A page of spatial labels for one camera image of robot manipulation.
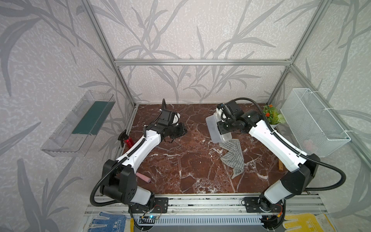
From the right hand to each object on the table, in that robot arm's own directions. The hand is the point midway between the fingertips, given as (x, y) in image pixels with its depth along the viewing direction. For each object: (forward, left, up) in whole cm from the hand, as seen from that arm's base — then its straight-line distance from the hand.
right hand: (218, 126), depth 78 cm
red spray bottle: (-2, +55, -11) cm, 56 cm away
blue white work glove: (-41, +52, -21) cm, 69 cm away
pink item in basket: (-10, -45, -3) cm, 46 cm away
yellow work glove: (-41, -42, -23) cm, 63 cm away
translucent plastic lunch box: (-2, +1, -7) cm, 7 cm away
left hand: (+1, +17, -5) cm, 17 cm away
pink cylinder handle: (-20, +43, -22) cm, 52 cm away
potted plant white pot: (+13, -37, -8) cm, 40 cm away
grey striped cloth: (-9, -11, -22) cm, 26 cm away
